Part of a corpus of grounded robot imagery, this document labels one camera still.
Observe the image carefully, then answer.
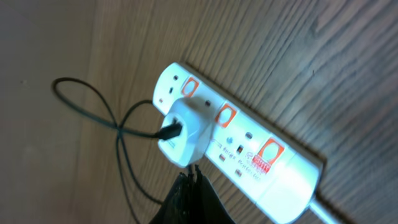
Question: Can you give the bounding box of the white power strip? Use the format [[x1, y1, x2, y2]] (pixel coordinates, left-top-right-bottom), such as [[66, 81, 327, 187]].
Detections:
[[153, 62, 331, 223]]

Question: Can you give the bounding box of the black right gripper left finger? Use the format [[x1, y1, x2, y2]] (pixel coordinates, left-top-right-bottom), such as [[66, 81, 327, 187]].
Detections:
[[149, 166, 194, 224]]

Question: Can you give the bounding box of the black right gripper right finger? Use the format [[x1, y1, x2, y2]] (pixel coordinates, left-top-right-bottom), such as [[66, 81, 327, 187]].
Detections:
[[193, 165, 235, 224]]

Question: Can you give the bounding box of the white charger adapter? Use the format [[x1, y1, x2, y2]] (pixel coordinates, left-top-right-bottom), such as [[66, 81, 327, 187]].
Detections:
[[158, 97, 215, 168]]

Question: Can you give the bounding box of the white power strip cord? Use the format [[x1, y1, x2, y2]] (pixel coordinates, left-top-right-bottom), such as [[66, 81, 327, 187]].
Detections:
[[309, 198, 343, 224]]

